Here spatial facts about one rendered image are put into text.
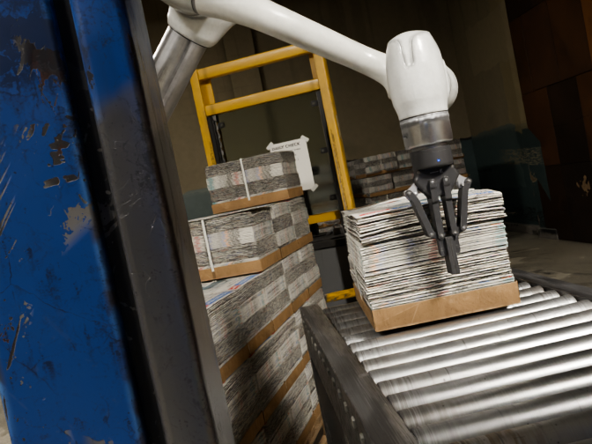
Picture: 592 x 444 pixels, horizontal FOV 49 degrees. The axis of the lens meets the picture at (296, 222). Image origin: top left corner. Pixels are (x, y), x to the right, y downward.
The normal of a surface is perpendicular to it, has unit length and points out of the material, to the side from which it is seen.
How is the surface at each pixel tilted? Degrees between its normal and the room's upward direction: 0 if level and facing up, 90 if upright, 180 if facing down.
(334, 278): 90
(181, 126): 90
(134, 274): 90
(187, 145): 90
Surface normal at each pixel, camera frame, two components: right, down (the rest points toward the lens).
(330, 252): -0.24, 0.10
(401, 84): -0.64, 0.15
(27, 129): 0.08, 0.04
